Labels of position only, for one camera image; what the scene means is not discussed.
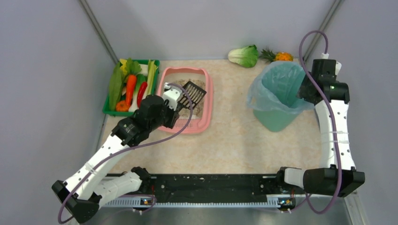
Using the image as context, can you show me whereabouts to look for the toy pineapple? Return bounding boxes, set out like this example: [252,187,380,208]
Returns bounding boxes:
[260,47,294,63]

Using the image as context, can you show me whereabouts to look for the toy white scallion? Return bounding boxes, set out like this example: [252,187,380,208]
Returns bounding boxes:
[129,74,146,112]

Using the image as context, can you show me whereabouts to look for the toy orange tomato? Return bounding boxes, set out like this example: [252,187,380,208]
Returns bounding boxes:
[115,100,130,112]

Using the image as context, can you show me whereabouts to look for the toy red chili pepper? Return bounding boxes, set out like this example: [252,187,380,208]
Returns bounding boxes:
[136,82,148,108]

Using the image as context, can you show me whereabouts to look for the toy green leaf vegetable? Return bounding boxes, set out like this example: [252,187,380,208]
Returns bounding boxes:
[108,63,124,111]

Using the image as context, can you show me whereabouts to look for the green vegetable basket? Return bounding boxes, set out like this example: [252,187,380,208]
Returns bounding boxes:
[102,58,160,117]

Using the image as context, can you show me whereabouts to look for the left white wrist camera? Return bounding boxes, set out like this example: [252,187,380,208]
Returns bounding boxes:
[162,82,183,111]

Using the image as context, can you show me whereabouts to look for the toy carrot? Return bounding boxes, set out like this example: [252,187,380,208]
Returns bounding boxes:
[125,75,137,106]

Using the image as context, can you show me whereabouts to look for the green trash bin with bag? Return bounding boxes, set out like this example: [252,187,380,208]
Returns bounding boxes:
[246,61,314,132]

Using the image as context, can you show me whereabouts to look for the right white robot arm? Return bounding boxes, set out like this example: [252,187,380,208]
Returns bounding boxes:
[276,59,365,197]

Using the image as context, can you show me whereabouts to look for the toy celery stalk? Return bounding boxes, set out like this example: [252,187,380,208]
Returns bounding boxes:
[142,60,158,99]

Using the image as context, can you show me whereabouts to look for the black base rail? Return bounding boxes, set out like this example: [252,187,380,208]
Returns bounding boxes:
[127,174,294,206]

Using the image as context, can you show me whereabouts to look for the black litter scoop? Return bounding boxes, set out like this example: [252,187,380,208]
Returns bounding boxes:
[177,81,207,110]

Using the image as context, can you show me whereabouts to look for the toy bok choy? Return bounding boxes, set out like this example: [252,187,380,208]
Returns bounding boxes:
[228,45,259,68]

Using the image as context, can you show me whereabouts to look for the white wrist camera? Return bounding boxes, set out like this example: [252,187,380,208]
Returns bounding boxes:
[162,82,183,111]
[320,52,342,75]

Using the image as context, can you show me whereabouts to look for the toy yellow corn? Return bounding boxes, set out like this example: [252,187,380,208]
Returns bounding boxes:
[119,59,128,75]

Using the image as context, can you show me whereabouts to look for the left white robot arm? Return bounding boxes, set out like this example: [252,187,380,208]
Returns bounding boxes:
[52,90,183,225]

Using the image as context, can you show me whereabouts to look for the pink litter box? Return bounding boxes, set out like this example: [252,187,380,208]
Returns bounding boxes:
[156,67,214,134]

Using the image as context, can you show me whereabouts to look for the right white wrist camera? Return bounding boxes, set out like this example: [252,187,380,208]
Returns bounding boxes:
[320,52,342,75]

